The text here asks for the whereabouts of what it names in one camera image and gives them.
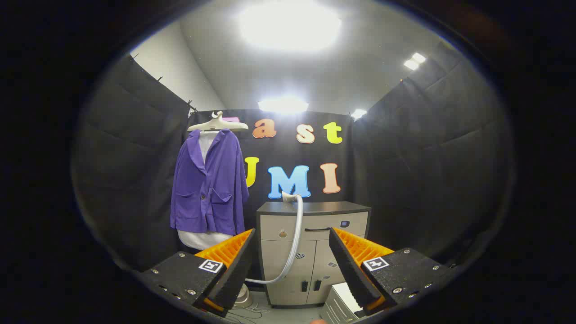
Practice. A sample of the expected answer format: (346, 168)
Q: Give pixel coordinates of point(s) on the black backdrop cloth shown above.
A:
(135, 180)

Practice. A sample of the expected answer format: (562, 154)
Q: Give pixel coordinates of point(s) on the grey cabinet with black top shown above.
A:
(279, 265)

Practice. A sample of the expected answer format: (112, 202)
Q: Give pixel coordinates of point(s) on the white ribbed box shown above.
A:
(344, 301)

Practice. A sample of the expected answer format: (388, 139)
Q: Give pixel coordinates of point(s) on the garment steamer base unit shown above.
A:
(244, 297)

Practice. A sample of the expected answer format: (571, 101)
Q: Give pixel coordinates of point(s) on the ceiling light panel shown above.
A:
(358, 114)
(283, 105)
(290, 24)

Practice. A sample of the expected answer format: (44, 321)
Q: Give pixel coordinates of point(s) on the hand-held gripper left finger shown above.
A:
(236, 274)

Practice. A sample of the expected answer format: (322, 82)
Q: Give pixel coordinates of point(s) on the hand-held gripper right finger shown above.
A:
(351, 274)

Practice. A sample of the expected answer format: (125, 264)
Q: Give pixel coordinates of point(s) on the white plastic clothes hanger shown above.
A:
(218, 123)

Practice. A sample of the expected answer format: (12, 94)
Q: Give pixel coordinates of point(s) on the purple button jacket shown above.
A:
(211, 189)

